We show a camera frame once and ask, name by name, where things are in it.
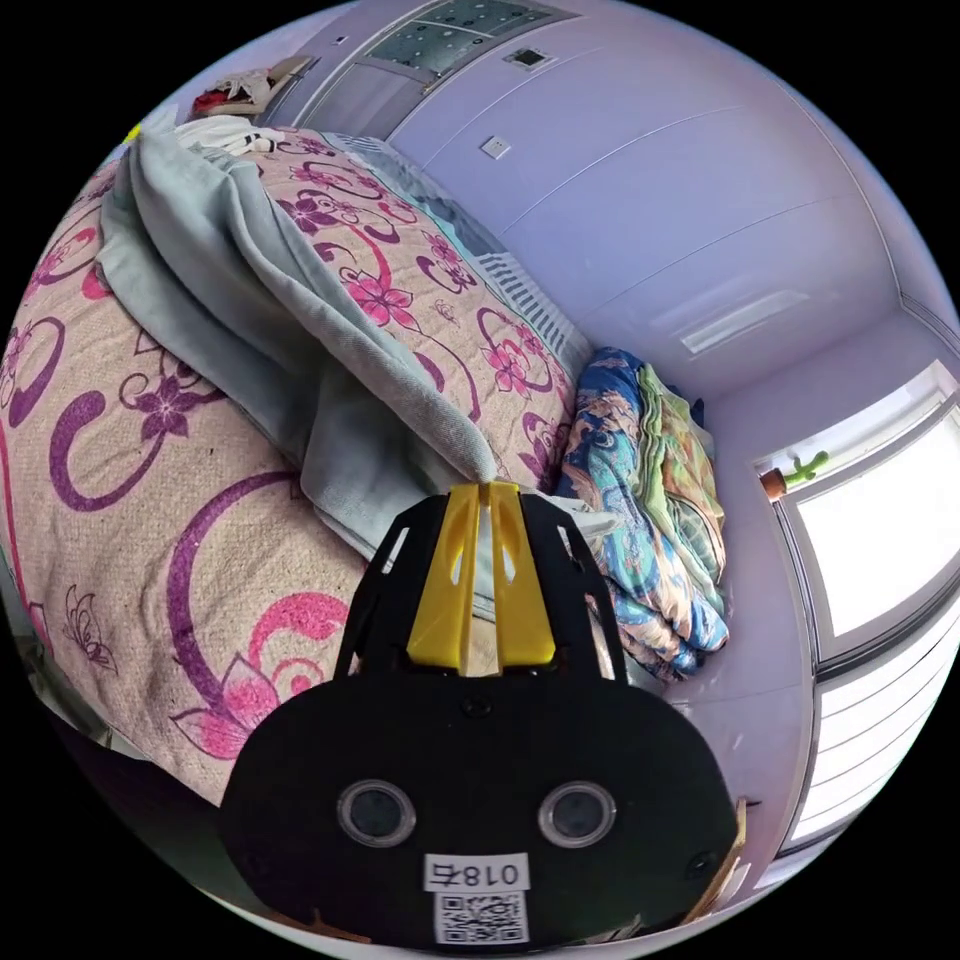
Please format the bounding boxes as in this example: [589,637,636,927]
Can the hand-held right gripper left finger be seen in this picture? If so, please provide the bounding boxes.
[406,483,482,670]

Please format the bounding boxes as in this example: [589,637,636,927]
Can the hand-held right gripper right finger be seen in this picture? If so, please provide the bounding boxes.
[487,482,557,671]

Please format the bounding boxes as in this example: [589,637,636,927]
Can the light blue jeans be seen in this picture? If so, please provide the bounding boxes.
[95,131,624,624]

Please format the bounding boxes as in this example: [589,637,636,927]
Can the pile of clothes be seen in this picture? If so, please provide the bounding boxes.
[176,58,316,156]

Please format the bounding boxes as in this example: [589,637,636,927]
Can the folded blue patterned quilt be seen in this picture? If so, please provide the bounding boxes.
[553,346,731,682]

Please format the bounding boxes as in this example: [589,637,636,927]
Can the potted cactus plant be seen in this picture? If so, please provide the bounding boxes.
[757,448,831,502]

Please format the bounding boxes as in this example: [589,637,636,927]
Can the door with frosted glass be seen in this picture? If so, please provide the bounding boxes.
[254,0,583,144]

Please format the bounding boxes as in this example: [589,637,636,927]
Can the bed with floral sheet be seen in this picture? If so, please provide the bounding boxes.
[0,125,594,808]

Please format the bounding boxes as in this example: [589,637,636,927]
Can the window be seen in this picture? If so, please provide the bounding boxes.
[753,359,960,860]

